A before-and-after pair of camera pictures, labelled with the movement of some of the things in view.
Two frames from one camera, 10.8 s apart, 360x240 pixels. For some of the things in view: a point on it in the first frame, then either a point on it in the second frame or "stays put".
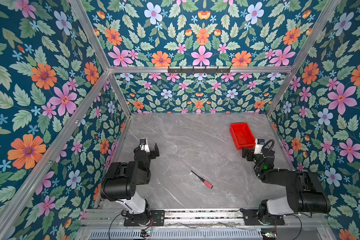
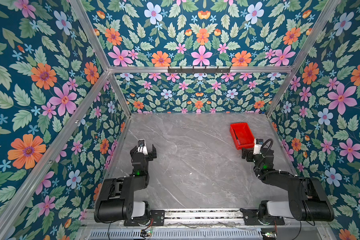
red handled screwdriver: [206, 183] -> [237, 138]
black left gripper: [152, 155] stays put
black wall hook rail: [193, 70] stays put
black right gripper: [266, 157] stays put
